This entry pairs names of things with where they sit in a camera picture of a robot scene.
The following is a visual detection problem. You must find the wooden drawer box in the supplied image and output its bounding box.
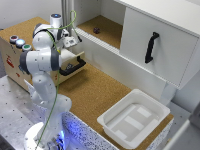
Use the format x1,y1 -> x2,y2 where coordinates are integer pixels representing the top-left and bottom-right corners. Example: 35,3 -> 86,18
0,16 -> 83,94

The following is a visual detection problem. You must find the black door handle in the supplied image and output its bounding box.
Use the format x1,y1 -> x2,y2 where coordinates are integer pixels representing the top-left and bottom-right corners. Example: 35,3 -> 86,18
144,31 -> 160,65

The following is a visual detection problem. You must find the wooden drawer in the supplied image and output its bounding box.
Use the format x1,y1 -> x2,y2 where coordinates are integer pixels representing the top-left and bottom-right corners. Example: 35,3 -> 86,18
58,49 -> 86,74

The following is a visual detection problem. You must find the black drawer handle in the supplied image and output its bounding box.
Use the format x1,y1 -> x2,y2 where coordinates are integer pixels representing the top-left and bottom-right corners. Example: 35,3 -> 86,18
58,55 -> 87,77

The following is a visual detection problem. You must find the white plastic box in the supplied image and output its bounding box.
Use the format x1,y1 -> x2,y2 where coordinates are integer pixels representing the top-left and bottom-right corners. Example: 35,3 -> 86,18
96,88 -> 171,150

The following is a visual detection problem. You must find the white sliding door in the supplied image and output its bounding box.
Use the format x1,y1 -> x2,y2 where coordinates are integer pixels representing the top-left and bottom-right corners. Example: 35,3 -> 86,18
118,6 -> 200,90

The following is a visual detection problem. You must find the red button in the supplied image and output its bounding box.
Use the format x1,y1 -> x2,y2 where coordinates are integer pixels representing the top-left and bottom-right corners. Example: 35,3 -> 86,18
9,34 -> 20,44

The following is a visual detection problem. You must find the green cable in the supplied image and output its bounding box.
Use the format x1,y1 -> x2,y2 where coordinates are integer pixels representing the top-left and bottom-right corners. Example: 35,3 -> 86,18
34,9 -> 78,150

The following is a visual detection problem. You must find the purple block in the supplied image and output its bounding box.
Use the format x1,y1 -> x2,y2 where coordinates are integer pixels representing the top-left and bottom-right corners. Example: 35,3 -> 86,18
93,27 -> 101,35

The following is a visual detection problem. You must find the green button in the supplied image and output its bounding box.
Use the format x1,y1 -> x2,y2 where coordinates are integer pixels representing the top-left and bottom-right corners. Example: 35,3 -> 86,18
21,43 -> 33,53

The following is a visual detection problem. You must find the blue button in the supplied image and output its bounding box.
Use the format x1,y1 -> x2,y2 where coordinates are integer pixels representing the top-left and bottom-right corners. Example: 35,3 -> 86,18
15,38 -> 26,48

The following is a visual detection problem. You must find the white cabinet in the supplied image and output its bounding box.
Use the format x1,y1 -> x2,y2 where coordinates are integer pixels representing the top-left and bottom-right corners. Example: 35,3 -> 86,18
61,0 -> 200,105

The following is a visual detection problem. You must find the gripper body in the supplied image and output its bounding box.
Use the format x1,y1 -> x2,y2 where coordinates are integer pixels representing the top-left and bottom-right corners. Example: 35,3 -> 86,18
62,33 -> 83,50

